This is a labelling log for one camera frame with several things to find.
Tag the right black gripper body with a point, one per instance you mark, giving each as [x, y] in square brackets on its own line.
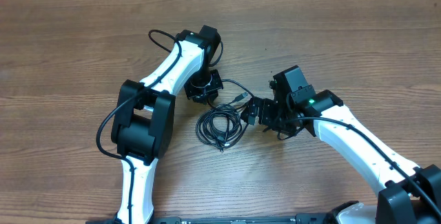
[260, 111]

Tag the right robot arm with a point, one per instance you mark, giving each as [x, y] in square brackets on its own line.
[405, 192]

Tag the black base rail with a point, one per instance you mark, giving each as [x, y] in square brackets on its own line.
[241, 220]

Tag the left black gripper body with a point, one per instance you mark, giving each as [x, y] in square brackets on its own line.
[204, 84]

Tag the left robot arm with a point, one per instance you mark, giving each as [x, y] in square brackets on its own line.
[144, 118]

